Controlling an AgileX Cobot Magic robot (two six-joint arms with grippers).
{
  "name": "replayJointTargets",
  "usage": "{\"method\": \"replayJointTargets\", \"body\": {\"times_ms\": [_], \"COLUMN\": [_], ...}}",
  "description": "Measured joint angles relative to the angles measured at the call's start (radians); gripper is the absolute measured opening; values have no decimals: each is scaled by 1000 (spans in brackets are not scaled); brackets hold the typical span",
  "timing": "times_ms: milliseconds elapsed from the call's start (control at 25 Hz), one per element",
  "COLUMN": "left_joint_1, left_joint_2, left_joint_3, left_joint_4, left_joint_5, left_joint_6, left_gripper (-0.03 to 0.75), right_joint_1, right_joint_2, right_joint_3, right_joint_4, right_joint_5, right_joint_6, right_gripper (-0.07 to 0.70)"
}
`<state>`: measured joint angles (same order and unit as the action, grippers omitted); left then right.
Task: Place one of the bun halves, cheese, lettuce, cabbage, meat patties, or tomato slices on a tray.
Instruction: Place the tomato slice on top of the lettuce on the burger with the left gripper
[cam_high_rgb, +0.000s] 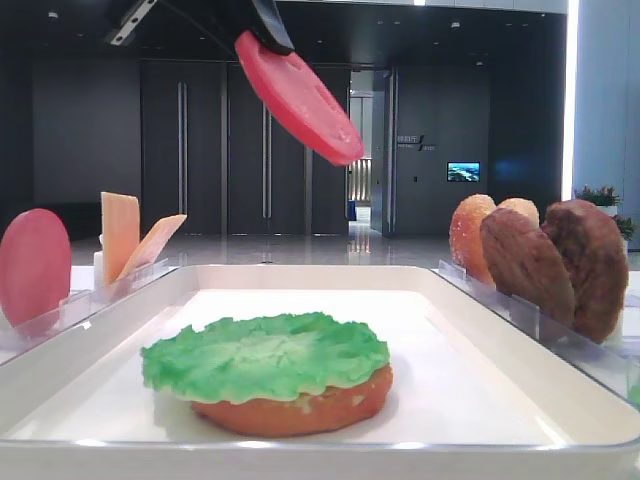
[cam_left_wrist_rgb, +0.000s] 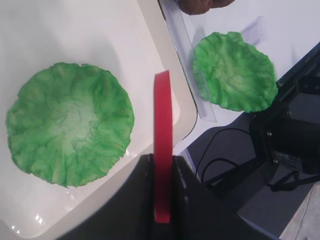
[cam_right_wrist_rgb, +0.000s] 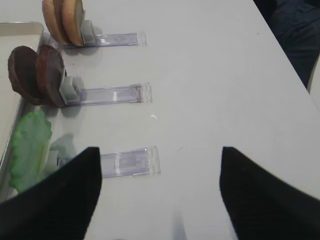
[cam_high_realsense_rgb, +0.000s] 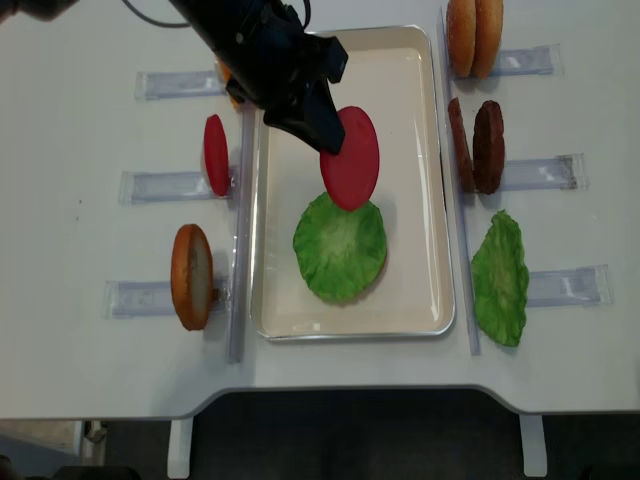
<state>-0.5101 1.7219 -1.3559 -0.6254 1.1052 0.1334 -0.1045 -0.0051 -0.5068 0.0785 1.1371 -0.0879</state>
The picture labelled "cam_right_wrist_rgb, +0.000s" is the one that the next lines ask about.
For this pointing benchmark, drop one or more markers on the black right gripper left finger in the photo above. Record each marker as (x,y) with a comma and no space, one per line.
(59,207)

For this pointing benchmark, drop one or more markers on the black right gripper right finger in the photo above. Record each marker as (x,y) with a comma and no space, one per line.
(263,207)

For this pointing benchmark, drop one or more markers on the green lettuce leaf in rack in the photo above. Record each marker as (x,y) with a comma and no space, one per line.
(30,145)

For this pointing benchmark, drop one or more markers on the clear lettuce pusher track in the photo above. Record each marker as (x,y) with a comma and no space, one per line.
(137,162)

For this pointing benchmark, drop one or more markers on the brown meat patty right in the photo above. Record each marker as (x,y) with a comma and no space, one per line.
(50,69)

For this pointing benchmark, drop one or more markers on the brown meat patty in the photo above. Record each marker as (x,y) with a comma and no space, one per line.
(23,75)
(50,69)

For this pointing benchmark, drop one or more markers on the brown meat patty left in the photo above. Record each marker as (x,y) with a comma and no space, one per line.
(23,75)

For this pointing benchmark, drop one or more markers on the clear bread pusher track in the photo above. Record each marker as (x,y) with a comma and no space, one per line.
(92,40)

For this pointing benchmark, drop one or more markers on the bread slice right rack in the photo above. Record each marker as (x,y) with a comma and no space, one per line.
(72,19)

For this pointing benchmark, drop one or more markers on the bread slice rack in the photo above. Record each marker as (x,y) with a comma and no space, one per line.
(52,13)
(72,19)

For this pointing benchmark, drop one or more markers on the bread slice left rack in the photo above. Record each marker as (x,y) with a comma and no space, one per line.
(52,13)

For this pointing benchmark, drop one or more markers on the clear patty pusher track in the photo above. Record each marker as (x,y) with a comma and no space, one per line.
(73,95)

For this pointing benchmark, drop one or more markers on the white rectangular tray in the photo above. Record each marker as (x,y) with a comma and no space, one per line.
(13,34)

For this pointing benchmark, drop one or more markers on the person in grey shirt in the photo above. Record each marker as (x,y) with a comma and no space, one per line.
(296,26)

